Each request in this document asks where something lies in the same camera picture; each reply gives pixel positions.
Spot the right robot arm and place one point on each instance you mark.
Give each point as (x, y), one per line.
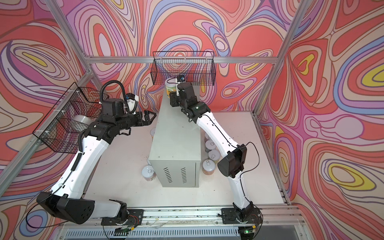
(233, 155)

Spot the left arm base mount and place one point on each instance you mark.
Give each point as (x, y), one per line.
(133, 218)

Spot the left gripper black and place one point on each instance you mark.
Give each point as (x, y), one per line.
(139, 115)

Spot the black wire basket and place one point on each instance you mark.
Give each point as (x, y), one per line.
(197, 67)
(56, 130)

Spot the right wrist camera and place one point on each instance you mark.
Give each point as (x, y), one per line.
(181, 78)

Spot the black wire basket back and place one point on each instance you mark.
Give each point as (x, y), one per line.
(197, 67)

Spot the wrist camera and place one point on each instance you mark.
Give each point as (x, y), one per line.
(132, 101)
(181, 78)

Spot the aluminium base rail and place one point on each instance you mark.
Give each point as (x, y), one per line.
(200, 223)

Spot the grey metal cabinet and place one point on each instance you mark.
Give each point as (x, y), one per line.
(176, 152)

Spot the blue white labelled can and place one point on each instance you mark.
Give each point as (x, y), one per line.
(148, 173)

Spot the can row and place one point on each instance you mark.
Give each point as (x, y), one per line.
(214, 155)
(209, 146)
(152, 132)
(207, 137)

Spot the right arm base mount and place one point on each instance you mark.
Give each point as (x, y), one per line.
(230, 216)

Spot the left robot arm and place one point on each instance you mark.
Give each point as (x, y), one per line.
(65, 199)

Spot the black wire basket left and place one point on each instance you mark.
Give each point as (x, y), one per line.
(56, 130)

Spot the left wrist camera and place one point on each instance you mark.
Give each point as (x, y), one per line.
(132, 101)

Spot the green circuit board left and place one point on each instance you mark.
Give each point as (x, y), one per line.
(121, 231)

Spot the green circuit board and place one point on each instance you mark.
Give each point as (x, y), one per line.
(248, 230)
(121, 231)

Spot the can right row back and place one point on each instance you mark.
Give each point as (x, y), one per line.
(207, 137)

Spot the green circuit board right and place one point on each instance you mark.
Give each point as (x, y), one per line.
(248, 230)

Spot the pink labelled can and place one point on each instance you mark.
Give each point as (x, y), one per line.
(208, 167)

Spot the orange green labelled can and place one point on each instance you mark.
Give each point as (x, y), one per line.
(171, 86)

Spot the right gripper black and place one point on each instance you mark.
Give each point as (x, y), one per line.
(173, 99)

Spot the can left row back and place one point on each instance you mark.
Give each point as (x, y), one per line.
(152, 132)

